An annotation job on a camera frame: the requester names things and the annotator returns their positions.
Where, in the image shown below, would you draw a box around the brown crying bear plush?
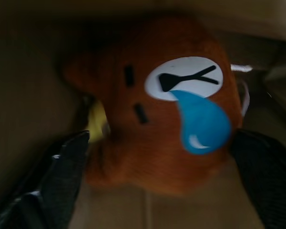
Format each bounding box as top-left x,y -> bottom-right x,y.
61,18 -> 253,198

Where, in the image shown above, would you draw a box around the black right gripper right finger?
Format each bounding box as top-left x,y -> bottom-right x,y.
230,128 -> 286,229

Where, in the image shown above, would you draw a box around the yellow plush toy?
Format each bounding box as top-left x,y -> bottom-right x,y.
87,100 -> 110,144

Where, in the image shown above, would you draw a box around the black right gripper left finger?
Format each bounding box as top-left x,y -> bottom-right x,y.
0,130 -> 91,229

